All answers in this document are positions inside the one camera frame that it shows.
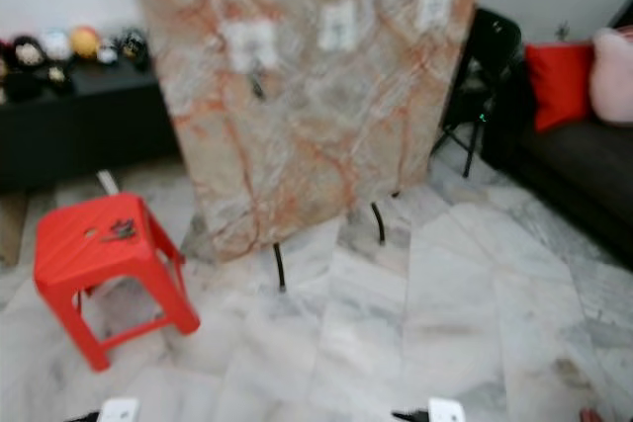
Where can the small black animal figure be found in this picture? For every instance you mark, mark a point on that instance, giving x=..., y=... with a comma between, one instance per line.
x=134, y=44

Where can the pink cushion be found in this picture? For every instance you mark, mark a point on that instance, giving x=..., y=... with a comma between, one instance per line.
x=613, y=76

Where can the black low cabinet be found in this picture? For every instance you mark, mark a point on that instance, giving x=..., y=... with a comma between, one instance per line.
x=89, y=130

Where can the orange egg toy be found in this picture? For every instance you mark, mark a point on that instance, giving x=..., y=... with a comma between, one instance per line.
x=85, y=42

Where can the small black box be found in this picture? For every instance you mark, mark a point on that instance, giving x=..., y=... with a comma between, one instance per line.
x=23, y=84

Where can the white adhesive wall hook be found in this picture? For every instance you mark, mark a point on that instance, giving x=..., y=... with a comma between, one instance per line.
x=251, y=46
x=339, y=25

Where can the white egg toy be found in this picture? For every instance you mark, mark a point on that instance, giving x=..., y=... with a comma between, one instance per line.
x=57, y=45

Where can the metal key bunch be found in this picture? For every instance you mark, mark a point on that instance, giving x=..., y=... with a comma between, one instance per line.
x=120, y=231

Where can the red cushion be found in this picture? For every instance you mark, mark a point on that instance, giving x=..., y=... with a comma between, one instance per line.
x=561, y=84

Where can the black folding chair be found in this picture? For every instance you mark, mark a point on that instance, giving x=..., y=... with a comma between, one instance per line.
x=495, y=46

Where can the red plastic stool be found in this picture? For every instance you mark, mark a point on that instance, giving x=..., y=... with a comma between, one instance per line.
x=94, y=259

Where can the black tape dispenser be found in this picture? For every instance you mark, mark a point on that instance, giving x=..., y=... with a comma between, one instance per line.
x=59, y=77

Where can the marble pattern folding table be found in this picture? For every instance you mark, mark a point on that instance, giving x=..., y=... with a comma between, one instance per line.
x=307, y=135

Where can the dark sofa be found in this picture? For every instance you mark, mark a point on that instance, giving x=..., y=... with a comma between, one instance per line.
x=574, y=170

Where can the white cabinet leg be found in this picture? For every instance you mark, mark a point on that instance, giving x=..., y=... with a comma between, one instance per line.
x=107, y=183

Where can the black round plush toy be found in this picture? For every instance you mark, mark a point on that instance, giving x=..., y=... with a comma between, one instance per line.
x=28, y=53

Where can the small white panda figure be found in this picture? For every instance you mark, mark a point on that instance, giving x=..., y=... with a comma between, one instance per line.
x=108, y=52

